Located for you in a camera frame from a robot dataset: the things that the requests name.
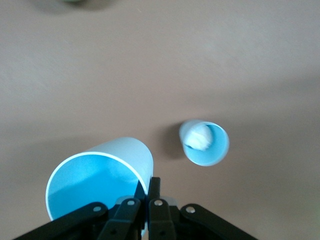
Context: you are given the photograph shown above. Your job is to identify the white ball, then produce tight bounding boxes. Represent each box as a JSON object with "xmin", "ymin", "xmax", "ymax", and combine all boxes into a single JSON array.
[{"xmin": 183, "ymin": 124, "xmax": 214, "ymax": 151}]

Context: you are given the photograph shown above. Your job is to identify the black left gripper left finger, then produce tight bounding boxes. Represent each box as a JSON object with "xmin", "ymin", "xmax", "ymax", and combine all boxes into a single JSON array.
[{"xmin": 12, "ymin": 177, "xmax": 147, "ymax": 240}]

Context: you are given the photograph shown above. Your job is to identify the brown table cover sheet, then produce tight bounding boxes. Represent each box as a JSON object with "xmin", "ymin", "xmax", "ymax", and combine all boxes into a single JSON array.
[{"xmin": 0, "ymin": 0, "xmax": 320, "ymax": 240}]

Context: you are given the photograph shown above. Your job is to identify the light blue plastic cup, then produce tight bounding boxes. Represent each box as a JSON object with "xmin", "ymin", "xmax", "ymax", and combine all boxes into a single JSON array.
[
  {"xmin": 45, "ymin": 136, "xmax": 154, "ymax": 237},
  {"xmin": 179, "ymin": 119, "xmax": 230, "ymax": 167}
]

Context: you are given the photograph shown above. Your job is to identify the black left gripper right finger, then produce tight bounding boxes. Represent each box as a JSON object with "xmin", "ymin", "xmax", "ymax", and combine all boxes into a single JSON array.
[{"xmin": 146, "ymin": 176, "xmax": 260, "ymax": 240}]

